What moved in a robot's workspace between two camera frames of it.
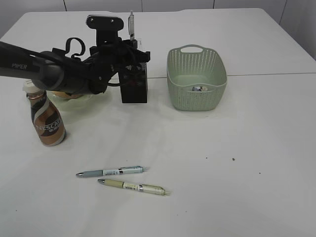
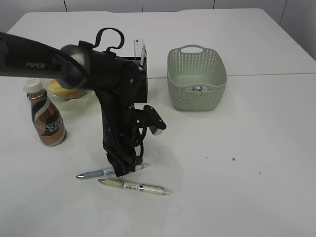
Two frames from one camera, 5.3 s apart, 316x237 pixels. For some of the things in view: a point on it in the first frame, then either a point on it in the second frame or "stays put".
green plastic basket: [186, 70] stays put
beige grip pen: [142, 188] stays put
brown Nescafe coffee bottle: [46, 116] stays put
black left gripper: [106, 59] → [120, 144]
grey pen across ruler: [131, 26] → [142, 66]
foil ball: [199, 89] stays put
